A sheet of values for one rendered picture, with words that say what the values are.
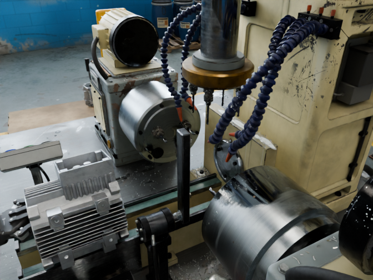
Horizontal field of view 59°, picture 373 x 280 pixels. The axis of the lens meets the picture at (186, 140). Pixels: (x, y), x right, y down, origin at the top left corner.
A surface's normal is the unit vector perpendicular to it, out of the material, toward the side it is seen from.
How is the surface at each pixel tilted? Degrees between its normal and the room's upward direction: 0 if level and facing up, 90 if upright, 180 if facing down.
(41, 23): 90
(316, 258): 0
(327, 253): 0
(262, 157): 90
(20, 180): 0
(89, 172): 74
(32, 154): 53
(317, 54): 90
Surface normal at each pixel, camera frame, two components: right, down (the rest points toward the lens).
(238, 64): 0.73, 0.36
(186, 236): 0.47, 0.45
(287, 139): -0.88, 0.24
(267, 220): -0.41, -0.64
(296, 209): -0.08, -0.83
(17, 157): 0.38, -0.15
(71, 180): 0.47, 0.20
